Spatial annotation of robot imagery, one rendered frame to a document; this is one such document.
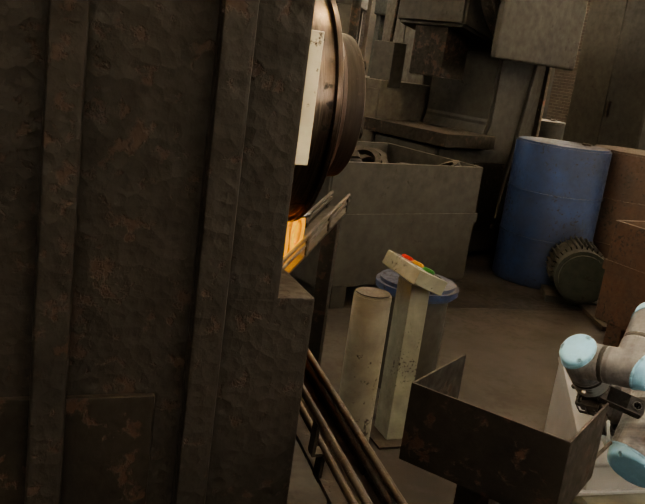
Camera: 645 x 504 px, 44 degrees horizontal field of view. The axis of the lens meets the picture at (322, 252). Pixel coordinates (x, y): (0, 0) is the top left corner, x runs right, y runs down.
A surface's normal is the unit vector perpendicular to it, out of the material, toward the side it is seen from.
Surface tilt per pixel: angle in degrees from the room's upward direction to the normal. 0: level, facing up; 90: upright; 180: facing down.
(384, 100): 90
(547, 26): 90
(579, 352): 48
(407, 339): 90
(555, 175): 90
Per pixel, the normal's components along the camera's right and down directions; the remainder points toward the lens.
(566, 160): -0.20, 0.21
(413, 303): 0.34, 0.27
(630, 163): -0.49, 0.15
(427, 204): 0.57, 0.27
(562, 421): -0.95, -0.05
